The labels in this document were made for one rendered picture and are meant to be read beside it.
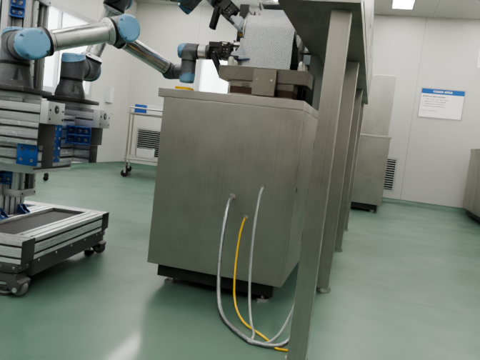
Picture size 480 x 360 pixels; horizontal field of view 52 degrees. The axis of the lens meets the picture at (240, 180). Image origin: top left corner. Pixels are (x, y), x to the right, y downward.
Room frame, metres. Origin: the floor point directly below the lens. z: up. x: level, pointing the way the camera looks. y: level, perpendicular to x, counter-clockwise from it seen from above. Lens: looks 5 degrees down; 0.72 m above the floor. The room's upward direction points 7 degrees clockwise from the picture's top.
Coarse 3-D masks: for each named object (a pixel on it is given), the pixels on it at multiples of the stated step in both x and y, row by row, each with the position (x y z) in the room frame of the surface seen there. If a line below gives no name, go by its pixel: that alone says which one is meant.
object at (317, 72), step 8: (312, 56) 2.34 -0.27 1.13; (312, 64) 2.34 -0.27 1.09; (320, 64) 2.45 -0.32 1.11; (312, 72) 2.34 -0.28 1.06; (320, 72) 2.49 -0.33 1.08; (320, 80) 2.53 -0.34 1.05; (312, 88) 2.34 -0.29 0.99; (320, 88) 2.57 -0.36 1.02; (312, 96) 2.34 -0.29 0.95; (320, 96) 2.62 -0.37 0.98; (312, 104) 2.34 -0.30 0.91
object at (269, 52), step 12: (252, 36) 2.40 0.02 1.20; (264, 36) 2.38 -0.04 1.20; (252, 48) 2.40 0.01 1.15; (264, 48) 2.38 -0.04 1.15; (276, 48) 2.37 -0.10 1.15; (288, 48) 2.35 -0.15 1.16; (252, 60) 2.40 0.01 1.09; (264, 60) 2.38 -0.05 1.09; (276, 60) 2.37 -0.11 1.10; (288, 60) 2.35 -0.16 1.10
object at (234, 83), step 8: (232, 80) 2.22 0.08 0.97; (240, 80) 2.21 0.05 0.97; (232, 88) 2.22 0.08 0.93; (240, 88) 2.21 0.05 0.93; (248, 88) 2.21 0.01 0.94; (280, 88) 2.17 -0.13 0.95; (288, 88) 2.17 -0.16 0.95; (296, 88) 2.24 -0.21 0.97; (264, 96) 2.18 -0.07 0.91; (272, 96) 2.17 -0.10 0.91; (280, 96) 2.17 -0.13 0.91; (288, 96) 2.16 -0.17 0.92
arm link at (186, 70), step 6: (186, 60) 2.44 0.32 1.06; (192, 60) 2.45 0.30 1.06; (174, 66) 2.51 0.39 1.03; (180, 66) 2.47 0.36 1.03; (186, 66) 2.44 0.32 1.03; (192, 66) 2.45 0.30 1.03; (174, 72) 2.50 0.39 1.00; (180, 72) 2.46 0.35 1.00; (186, 72) 2.44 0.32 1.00; (192, 72) 2.45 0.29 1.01; (180, 78) 2.46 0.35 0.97; (186, 78) 2.44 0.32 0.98; (192, 78) 2.46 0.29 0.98
